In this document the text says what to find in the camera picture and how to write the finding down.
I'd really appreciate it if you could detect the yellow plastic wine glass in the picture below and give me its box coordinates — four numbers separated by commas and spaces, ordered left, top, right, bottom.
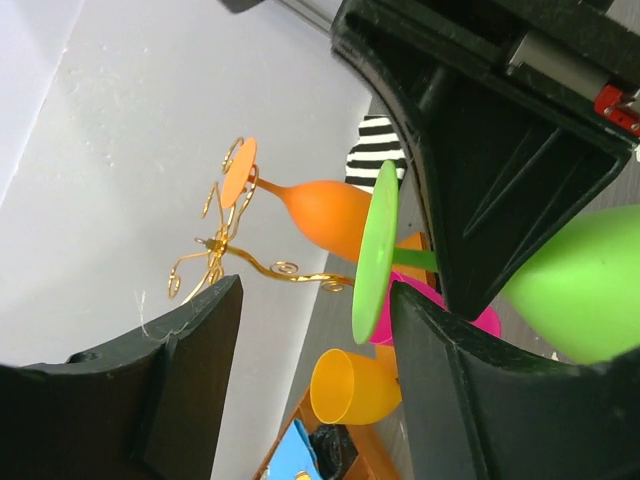
309, 348, 402, 425

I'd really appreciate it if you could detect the black item in tray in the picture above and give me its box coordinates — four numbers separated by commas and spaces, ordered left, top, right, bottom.
309, 424, 358, 480

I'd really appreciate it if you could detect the wooden compartment tray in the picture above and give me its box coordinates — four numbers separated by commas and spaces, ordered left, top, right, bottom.
253, 389, 401, 480

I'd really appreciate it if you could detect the pink plastic wine glass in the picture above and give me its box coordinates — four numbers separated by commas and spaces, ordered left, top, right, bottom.
367, 269, 502, 347

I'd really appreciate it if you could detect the gold wire glass rack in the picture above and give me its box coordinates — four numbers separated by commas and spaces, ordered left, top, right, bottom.
167, 137, 431, 307

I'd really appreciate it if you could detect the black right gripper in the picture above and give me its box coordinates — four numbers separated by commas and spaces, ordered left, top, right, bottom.
331, 1, 639, 318

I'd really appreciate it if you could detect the blue patterned cloth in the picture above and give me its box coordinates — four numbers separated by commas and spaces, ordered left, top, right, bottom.
261, 419, 322, 480

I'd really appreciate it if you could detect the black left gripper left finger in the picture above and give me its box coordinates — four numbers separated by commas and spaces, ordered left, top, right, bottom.
1, 275, 243, 479

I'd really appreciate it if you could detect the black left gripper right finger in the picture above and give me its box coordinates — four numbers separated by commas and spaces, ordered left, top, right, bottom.
390, 283, 639, 479

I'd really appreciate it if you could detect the black white striped cloth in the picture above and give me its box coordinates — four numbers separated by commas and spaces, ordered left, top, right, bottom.
345, 115, 407, 193

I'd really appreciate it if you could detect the green plastic wine glass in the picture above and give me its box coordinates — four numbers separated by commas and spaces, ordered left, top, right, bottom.
352, 160, 639, 363

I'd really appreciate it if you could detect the orange plastic wine glass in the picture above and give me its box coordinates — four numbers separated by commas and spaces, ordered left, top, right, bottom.
221, 137, 372, 263

